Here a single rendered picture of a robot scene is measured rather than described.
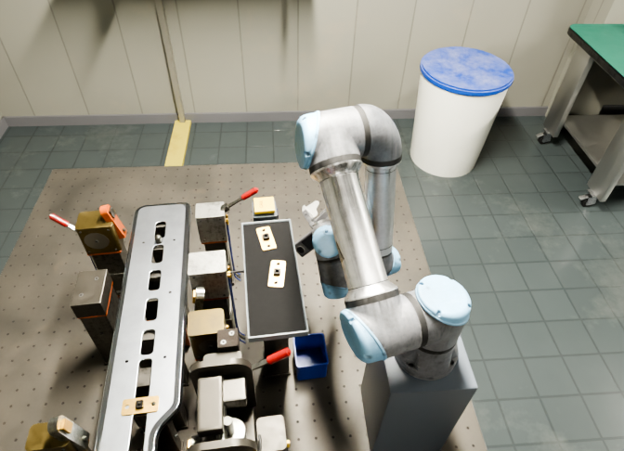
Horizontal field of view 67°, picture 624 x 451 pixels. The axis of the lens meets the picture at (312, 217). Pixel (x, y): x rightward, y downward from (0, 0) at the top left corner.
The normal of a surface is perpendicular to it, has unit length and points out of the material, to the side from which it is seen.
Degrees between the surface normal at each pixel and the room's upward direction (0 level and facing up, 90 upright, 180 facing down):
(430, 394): 90
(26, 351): 0
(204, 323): 0
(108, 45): 90
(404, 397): 90
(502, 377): 0
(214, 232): 90
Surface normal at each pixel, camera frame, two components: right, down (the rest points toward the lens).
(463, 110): -0.18, 0.73
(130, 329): 0.03, -0.71
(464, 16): 0.07, 0.70
